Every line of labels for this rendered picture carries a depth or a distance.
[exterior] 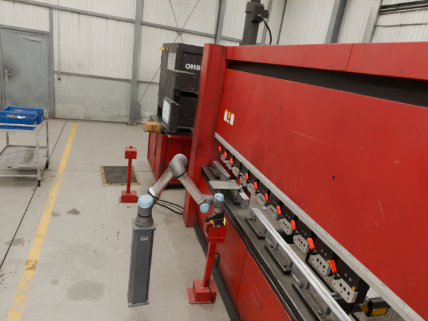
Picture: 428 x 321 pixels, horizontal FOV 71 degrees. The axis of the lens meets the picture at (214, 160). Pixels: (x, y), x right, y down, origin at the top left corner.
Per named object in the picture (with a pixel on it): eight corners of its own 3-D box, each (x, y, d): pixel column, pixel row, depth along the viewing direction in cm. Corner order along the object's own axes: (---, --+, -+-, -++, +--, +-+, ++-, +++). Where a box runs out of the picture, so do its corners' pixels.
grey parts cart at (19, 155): (6, 165, 503) (2, 108, 474) (50, 166, 527) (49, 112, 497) (-12, 188, 424) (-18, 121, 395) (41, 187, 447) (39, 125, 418)
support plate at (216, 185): (208, 181, 299) (208, 180, 299) (233, 182, 307) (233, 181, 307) (213, 189, 283) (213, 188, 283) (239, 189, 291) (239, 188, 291)
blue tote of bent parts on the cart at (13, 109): (8, 116, 479) (7, 106, 473) (44, 119, 497) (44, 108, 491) (2, 121, 447) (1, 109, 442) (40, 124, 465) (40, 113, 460)
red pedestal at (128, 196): (118, 197, 455) (121, 144, 429) (135, 197, 462) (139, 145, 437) (118, 203, 437) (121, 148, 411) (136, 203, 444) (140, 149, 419)
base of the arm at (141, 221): (135, 228, 241) (135, 217, 238) (133, 218, 254) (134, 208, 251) (154, 227, 246) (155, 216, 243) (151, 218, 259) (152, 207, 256)
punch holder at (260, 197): (255, 199, 250) (259, 180, 245) (264, 199, 253) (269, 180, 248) (263, 207, 236) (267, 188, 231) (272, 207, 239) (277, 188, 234)
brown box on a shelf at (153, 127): (141, 127, 479) (142, 119, 475) (158, 128, 488) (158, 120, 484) (144, 132, 452) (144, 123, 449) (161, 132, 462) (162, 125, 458)
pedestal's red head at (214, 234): (203, 229, 276) (206, 212, 270) (220, 230, 280) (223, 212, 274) (207, 242, 257) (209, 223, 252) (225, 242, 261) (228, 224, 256)
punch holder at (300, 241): (292, 240, 196) (298, 218, 191) (303, 239, 198) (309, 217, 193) (304, 254, 182) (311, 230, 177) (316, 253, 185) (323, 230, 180)
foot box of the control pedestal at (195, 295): (186, 288, 294) (188, 278, 291) (211, 288, 300) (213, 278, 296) (189, 304, 276) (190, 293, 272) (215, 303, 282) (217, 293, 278)
